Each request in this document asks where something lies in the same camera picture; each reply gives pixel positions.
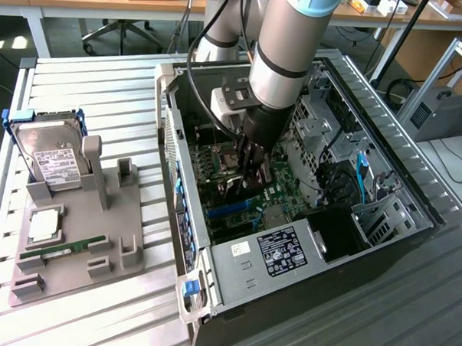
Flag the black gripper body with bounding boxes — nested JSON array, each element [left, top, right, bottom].
[[239, 103, 294, 152]]

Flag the low-profile NVIDIA graphics card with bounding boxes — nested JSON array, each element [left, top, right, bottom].
[[193, 165, 273, 207]]

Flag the CPU socket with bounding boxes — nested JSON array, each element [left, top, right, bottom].
[[211, 143, 241, 172]]

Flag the green motherboard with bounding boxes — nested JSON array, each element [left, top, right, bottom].
[[181, 116, 322, 251]]

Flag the silver chipset heatsink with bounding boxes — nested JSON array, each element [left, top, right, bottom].
[[262, 204, 290, 228]]

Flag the blue expansion slot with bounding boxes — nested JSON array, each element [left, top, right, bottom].
[[207, 198, 256, 221]]

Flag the silver metal drive cage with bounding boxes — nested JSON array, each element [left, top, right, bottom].
[[288, 60, 378, 176]]

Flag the long black expansion slot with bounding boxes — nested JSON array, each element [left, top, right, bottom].
[[211, 227, 266, 247], [211, 217, 261, 239]]

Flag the black plastic fan shroud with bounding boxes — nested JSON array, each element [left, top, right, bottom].
[[290, 204, 373, 267]]

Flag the silver power supply unit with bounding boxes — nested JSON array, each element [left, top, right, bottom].
[[198, 213, 332, 316]]

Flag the blue case latch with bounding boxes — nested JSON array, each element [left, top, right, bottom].
[[181, 279, 200, 297]]

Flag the silver perforated disk bay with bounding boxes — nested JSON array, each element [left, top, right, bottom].
[[349, 192, 421, 250]]

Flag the black open PC case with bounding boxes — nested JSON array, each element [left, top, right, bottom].
[[143, 49, 451, 346]]

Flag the black tripod pole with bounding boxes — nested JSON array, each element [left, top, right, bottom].
[[369, 0, 434, 90]]

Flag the grey parts rack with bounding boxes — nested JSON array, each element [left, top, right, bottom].
[[8, 131, 153, 314]]

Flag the small white box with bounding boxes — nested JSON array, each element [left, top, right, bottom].
[[378, 0, 409, 18]]

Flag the grey control box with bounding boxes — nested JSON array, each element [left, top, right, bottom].
[[407, 83, 462, 145]]

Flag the green RAM stick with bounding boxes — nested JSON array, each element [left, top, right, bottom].
[[18, 230, 110, 265]]

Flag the silver hard disk drive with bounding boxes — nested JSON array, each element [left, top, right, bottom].
[[11, 119, 85, 194]]

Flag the silver CPU chip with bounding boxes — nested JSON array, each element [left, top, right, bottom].
[[27, 209, 61, 246]]

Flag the blue disk caddy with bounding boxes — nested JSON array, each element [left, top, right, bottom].
[[0, 104, 90, 187]]

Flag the dark table corner cap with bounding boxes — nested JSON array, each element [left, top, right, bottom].
[[18, 56, 38, 72]]

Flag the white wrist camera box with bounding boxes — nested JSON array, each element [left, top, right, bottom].
[[208, 75, 259, 125]]

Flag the black wire bundle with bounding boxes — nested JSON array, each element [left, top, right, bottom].
[[314, 161, 365, 209]]

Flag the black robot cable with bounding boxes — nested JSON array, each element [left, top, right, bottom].
[[182, 0, 258, 142]]

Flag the blue disk wire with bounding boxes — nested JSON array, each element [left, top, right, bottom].
[[353, 150, 372, 206]]

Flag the coiled black cable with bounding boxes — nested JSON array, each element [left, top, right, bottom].
[[384, 77, 417, 111]]

